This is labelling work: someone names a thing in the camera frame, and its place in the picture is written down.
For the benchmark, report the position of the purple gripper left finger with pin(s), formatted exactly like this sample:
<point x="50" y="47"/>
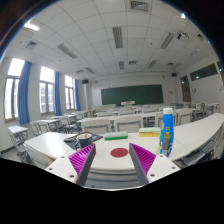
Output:
<point x="81" y="162"/>

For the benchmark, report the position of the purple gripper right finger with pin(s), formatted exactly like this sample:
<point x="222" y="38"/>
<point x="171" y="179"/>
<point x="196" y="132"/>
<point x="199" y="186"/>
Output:
<point x="142" y="160"/>

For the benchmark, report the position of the dark mug with stick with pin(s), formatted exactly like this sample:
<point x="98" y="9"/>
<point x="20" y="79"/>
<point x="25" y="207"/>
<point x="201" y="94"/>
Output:
<point x="84" y="139"/>

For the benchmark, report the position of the black tablet on table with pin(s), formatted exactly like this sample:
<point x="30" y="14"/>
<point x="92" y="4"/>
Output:
<point x="75" y="138"/>

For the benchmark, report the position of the red round sticker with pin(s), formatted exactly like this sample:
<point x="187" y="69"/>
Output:
<point x="119" y="152"/>

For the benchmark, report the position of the yellow green sponge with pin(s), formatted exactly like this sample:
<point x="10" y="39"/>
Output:
<point x="149" y="132"/>

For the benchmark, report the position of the blue plastic bottle white cap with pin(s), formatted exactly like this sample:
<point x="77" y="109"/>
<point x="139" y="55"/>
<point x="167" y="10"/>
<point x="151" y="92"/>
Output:
<point x="167" y="132"/>

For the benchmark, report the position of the white chair middle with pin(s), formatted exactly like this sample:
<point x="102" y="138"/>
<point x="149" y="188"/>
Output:
<point x="130" y="124"/>

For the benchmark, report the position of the white chair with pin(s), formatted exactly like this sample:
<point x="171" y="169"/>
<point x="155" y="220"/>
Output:
<point x="159" y="117"/>
<point x="100" y="126"/>
<point x="130" y="124"/>

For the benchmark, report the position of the white chair left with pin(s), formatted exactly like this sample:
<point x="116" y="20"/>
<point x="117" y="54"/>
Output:
<point x="100" y="126"/>

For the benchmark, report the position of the white chair right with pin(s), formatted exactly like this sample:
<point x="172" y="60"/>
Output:
<point x="159" y="117"/>

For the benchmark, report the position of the teacher podium desk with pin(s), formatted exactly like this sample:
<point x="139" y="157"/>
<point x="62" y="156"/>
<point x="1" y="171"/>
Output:
<point x="127" y="103"/>

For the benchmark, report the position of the blue curtain right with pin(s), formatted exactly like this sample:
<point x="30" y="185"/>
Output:
<point x="77" y="101"/>

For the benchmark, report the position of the blue curtain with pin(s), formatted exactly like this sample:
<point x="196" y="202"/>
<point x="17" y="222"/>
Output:
<point x="77" y="101"/>
<point x="22" y="98"/>
<point x="57" y="94"/>

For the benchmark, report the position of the green chalkboard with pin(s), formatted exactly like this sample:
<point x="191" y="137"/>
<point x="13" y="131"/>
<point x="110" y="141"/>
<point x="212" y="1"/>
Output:
<point x="142" y="94"/>

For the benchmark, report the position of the blue curtain middle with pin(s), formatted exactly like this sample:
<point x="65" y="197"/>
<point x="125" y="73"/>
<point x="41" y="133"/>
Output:
<point x="57" y="94"/>

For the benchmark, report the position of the white desk far left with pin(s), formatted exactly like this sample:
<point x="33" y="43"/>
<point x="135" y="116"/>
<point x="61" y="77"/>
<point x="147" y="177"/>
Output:
<point x="18" y="134"/>

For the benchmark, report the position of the classroom door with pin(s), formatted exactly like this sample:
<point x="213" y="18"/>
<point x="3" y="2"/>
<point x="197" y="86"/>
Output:
<point x="185" y="89"/>

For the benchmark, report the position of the blue curtain left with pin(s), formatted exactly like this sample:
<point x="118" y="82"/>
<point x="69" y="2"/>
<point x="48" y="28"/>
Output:
<point x="22" y="98"/>

